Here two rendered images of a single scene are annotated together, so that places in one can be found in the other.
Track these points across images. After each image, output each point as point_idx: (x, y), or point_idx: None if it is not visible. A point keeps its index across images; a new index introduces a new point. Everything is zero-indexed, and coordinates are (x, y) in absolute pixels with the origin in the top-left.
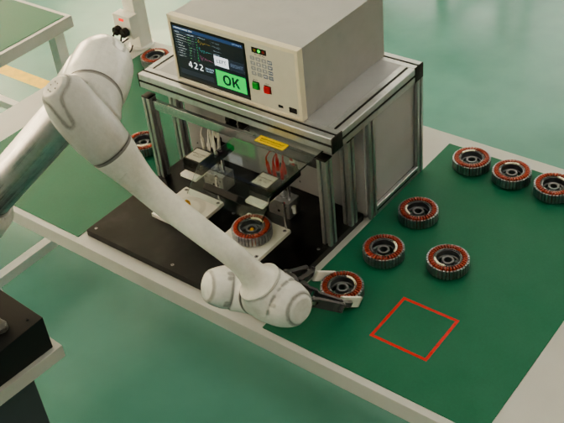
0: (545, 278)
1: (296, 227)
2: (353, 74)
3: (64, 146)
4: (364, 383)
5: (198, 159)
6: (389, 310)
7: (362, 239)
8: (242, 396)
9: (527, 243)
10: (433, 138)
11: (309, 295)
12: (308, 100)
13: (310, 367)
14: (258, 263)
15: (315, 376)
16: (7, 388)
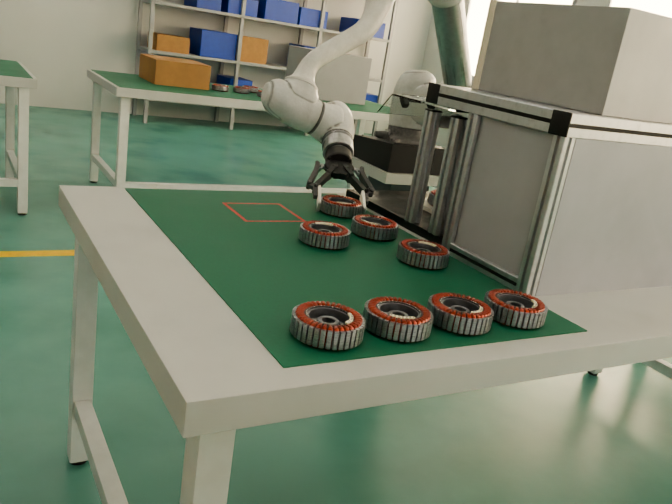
0: (240, 260)
1: None
2: (546, 94)
3: (436, 25)
4: (234, 190)
5: None
6: (297, 214)
7: (409, 238)
8: (438, 438)
9: (309, 276)
10: (609, 329)
11: (272, 90)
12: (485, 69)
13: None
14: (303, 65)
15: (439, 487)
16: (364, 164)
